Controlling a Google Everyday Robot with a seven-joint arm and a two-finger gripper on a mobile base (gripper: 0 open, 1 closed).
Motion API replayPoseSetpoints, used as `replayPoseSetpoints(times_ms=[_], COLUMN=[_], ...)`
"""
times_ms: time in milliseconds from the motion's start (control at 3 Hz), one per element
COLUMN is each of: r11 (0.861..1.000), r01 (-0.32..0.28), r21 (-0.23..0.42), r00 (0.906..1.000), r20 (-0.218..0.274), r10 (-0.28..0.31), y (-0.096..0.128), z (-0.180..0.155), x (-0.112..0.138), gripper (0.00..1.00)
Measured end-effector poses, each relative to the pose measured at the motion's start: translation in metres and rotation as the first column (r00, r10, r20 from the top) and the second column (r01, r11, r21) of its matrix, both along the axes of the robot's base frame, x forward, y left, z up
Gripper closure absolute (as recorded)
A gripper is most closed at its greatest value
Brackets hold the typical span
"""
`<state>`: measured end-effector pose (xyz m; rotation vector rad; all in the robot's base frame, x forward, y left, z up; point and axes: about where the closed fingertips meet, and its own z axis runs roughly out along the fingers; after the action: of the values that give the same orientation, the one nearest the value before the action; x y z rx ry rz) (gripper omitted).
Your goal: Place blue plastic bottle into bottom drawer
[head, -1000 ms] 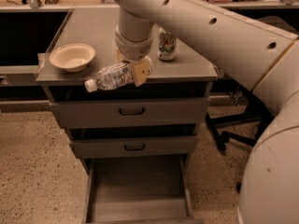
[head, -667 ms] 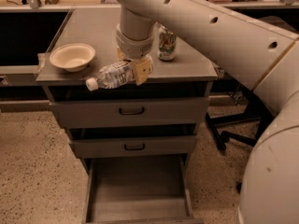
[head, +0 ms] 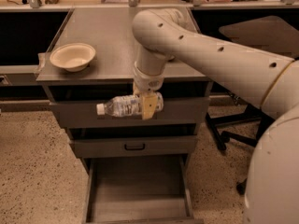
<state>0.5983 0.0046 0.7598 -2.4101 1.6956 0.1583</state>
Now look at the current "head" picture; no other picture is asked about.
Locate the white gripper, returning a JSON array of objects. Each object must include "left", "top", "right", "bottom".
[{"left": 133, "top": 63, "right": 164, "bottom": 119}]

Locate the clear plastic water bottle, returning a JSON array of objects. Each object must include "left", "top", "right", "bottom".
[{"left": 96, "top": 92, "right": 164, "bottom": 118}]

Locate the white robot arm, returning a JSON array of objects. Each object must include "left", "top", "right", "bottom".
[{"left": 132, "top": 8, "right": 299, "bottom": 224}]

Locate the grey drawer cabinet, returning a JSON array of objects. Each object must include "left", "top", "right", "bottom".
[{"left": 36, "top": 7, "right": 219, "bottom": 173}]

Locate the grey top drawer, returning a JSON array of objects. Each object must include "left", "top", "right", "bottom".
[{"left": 50, "top": 98, "right": 209, "bottom": 129}]

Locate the grey drawer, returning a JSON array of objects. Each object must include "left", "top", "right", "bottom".
[
  {"left": 50, "top": 98, "right": 209, "bottom": 129},
  {"left": 82, "top": 155, "right": 204, "bottom": 224},
  {"left": 69, "top": 135, "right": 197, "bottom": 159}
]

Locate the grey middle drawer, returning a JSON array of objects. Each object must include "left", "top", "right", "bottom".
[{"left": 69, "top": 135, "right": 197, "bottom": 159}]

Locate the grey bottom drawer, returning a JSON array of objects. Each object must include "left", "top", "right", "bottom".
[{"left": 82, "top": 155, "right": 204, "bottom": 224}]

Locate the white paper bowl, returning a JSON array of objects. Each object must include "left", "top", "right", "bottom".
[{"left": 50, "top": 43, "right": 96, "bottom": 72}]

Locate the black office chair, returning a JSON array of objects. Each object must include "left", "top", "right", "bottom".
[{"left": 205, "top": 15, "right": 299, "bottom": 195}]

